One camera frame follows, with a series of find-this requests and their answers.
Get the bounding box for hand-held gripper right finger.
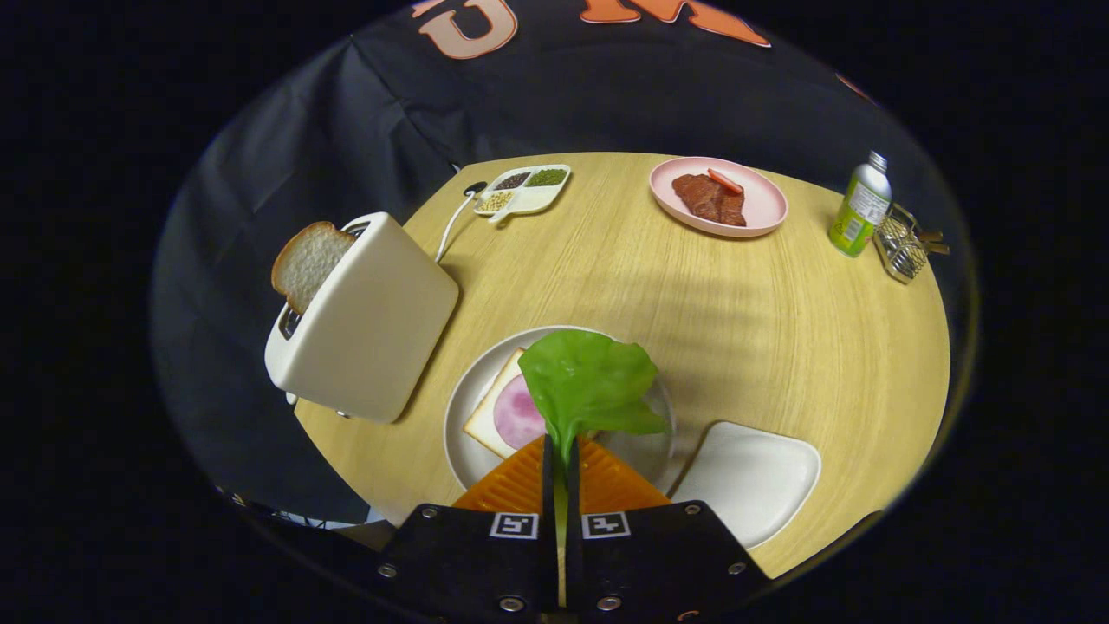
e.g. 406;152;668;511
567;435;772;618

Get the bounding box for cream toaster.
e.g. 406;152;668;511
264;211;460;425

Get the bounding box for white toaster cable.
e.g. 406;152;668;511
433;182;488;263

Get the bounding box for small wire basket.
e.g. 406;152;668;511
873;204;951;285

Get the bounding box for pink round plate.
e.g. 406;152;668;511
649;156;789;238

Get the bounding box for green and silver bottle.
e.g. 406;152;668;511
828;151;893;258

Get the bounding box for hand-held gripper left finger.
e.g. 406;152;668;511
377;435;555;618

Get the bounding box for thick rounded bread slice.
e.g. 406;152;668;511
271;221;358;315

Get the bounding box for brown meat slices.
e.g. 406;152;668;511
671;173;748;228

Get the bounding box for green lettuce leaf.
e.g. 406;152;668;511
518;329;670;608

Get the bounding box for white divided seasoning dish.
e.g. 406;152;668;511
473;164;573;224

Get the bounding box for white round plate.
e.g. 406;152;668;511
444;325;678;495

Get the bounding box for white curved square plate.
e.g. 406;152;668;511
671;421;822;550

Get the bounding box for pink ham slice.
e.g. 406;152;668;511
493;374;548;452

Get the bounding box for square sandwich bread slice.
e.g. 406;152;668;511
464;348;599;460

